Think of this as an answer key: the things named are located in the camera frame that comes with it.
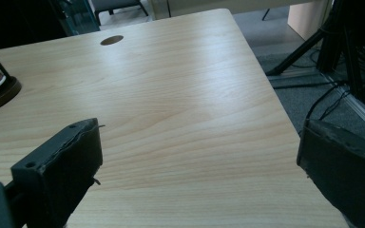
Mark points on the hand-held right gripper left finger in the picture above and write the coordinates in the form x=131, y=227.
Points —
x=63, y=164

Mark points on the aluminium floor rail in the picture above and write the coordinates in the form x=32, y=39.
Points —
x=361, y=109

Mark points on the dark glass cabinet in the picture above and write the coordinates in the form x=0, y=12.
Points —
x=76, y=15

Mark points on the white desk panel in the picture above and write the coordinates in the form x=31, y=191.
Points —
x=202, y=6

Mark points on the dark chair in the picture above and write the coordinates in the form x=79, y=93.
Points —
x=117, y=5

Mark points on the light wooden cabinet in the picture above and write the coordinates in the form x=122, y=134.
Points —
x=307, y=19

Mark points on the black tripod stand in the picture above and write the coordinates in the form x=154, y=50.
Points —
x=301, y=50

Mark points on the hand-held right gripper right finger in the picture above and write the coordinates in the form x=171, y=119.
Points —
x=345, y=164

